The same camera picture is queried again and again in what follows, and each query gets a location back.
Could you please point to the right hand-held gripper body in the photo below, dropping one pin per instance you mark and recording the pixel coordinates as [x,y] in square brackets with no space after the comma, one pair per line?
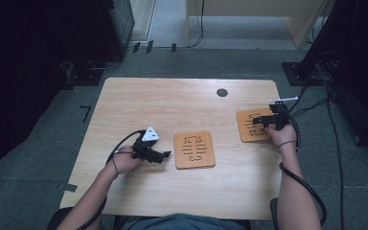
[281,119]

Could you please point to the black wrist band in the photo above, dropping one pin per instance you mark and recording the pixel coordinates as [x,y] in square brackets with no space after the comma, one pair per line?
[286,142]
[115,167]

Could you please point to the black cabinet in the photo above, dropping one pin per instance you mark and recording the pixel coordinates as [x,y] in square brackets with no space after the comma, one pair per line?
[115,28]

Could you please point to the person's grey clothing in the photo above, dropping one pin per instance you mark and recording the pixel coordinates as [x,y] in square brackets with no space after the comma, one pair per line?
[185,223]

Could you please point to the person's right hand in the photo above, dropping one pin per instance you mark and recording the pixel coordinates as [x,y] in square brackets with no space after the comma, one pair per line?
[284,137]

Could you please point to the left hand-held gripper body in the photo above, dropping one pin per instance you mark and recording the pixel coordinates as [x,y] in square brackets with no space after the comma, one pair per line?
[145,150]

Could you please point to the black metal stand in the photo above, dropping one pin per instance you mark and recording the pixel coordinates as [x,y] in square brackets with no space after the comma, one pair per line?
[303,73]

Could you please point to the black tape strip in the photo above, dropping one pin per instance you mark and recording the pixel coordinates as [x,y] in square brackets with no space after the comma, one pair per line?
[173,48]

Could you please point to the wooden cutout coaster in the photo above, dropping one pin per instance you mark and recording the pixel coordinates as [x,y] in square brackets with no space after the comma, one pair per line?
[204,159]
[246,131]

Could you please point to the light wooden desk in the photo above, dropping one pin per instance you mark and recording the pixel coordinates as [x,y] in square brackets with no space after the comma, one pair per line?
[252,8]

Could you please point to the dark round table grommet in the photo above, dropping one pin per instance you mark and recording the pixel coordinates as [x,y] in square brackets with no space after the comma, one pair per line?
[222,92]

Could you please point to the black floor base plate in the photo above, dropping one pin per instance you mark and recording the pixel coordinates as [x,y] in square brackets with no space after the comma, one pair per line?
[84,78]

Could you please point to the grey tape patch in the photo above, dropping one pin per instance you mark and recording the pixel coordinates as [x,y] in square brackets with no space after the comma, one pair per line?
[67,187]

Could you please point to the black chair armrest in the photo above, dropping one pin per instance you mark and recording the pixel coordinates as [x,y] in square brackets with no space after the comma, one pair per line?
[59,220]
[274,214]

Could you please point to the person's left hand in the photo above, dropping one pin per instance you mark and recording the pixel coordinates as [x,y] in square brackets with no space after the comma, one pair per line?
[124,163]

